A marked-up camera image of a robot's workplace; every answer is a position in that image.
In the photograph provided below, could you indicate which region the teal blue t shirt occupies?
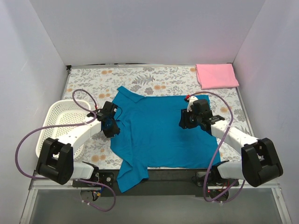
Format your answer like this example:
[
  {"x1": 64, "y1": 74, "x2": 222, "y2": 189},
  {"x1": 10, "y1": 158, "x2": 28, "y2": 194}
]
[{"x1": 111, "y1": 86, "x2": 221, "y2": 192}]

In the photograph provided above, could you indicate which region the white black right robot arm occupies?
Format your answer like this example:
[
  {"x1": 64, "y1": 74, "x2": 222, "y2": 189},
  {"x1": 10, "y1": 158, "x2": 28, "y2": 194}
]
[{"x1": 179, "y1": 96, "x2": 283, "y2": 187}]

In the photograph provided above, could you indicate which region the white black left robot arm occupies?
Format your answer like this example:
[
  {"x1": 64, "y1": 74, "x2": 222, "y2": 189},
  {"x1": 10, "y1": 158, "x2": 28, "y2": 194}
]
[{"x1": 36, "y1": 101, "x2": 120, "y2": 187}]

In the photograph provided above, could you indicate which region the floral patterned table mat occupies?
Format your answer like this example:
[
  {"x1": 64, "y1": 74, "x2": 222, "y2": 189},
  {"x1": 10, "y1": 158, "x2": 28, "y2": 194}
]
[{"x1": 63, "y1": 65, "x2": 254, "y2": 169}]

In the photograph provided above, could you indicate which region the folded pink t shirt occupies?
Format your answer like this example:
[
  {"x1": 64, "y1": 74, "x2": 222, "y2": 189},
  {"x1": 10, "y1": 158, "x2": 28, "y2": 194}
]
[{"x1": 196, "y1": 63, "x2": 239, "y2": 90}]

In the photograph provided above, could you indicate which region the white perforated plastic basket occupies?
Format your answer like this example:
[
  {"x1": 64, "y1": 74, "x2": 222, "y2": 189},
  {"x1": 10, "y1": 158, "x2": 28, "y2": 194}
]
[{"x1": 36, "y1": 99, "x2": 88, "y2": 157}]

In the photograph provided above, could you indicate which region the black front mounting rail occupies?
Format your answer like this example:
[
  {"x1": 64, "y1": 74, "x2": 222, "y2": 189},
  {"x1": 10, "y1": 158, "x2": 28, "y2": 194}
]
[{"x1": 72, "y1": 168, "x2": 240, "y2": 198}]

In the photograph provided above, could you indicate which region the aluminium table frame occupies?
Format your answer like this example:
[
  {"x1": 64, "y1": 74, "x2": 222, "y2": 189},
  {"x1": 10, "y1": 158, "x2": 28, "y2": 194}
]
[{"x1": 21, "y1": 65, "x2": 291, "y2": 224}]

